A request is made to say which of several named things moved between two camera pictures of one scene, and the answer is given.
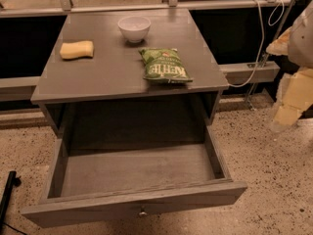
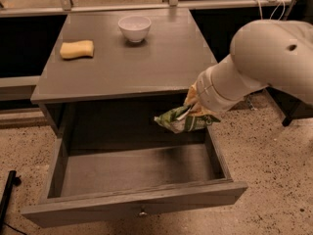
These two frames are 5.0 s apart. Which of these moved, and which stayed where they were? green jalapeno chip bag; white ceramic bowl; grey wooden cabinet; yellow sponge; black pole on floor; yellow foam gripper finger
Moved: yellow foam gripper finger; green jalapeno chip bag
Stayed: black pole on floor; yellow sponge; grey wooden cabinet; white ceramic bowl
